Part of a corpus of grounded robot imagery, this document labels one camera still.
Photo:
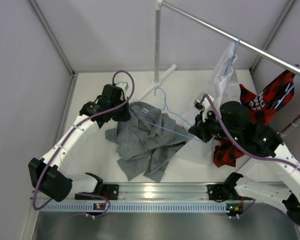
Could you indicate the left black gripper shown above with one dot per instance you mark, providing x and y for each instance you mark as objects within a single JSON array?
[{"x": 126, "y": 116}]

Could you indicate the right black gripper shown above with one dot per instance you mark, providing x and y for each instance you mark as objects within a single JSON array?
[{"x": 200, "y": 128}]

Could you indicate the light blue hanger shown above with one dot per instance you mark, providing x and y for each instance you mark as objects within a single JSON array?
[{"x": 165, "y": 109}]

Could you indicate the grey button shirt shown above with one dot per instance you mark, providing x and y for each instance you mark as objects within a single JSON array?
[{"x": 146, "y": 142}]

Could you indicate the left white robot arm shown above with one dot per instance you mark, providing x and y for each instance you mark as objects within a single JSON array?
[{"x": 49, "y": 174}]

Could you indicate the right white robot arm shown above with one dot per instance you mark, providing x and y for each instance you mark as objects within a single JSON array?
[{"x": 260, "y": 142}]

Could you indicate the white hanging shirt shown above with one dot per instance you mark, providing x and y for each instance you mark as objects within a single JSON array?
[{"x": 223, "y": 86}]

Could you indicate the red black plaid shirt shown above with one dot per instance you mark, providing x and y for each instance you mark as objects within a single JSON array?
[{"x": 262, "y": 109}]

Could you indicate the blue hanger under red shirt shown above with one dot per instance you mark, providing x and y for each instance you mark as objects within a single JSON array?
[{"x": 288, "y": 89}]

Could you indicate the blue hanger under white shirt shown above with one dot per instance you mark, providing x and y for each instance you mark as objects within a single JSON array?
[{"x": 236, "y": 47}]

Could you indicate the white rack foot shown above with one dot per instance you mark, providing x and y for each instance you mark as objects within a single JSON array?
[{"x": 157, "y": 81}]

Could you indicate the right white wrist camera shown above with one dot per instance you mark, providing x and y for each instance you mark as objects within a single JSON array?
[{"x": 205, "y": 110}]

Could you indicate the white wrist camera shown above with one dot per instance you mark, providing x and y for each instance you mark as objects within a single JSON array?
[
  {"x": 205, "y": 110},
  {"x": 123, "y": 85}
]

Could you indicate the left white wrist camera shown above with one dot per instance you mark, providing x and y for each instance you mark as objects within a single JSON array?
[{"x": 123, "y": 85}]

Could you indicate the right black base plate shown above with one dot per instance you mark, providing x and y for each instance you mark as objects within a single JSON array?
[{"x": 216, "y": 193}]

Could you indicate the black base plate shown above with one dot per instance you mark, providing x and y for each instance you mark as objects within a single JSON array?
[
  {"x": 216, "y": 193},
  {"x": 110, "y": 191}
]

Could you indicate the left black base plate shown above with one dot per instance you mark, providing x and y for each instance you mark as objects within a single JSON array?
[{"x": 110, "y": 191}]

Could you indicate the aluminium mounting rail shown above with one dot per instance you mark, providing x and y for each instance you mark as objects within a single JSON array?
[{"x": 155, "y": 192}]

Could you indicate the slotted grey cable duct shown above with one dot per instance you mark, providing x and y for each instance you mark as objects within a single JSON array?
[{"x": 137, "y": 207}]

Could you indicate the silver clothes rack rail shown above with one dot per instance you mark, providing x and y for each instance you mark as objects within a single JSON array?
[{"x": 260, "y": 52}]

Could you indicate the white rack upright post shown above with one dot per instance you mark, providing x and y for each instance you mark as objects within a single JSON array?
[{"x": 157, "y": 42}]

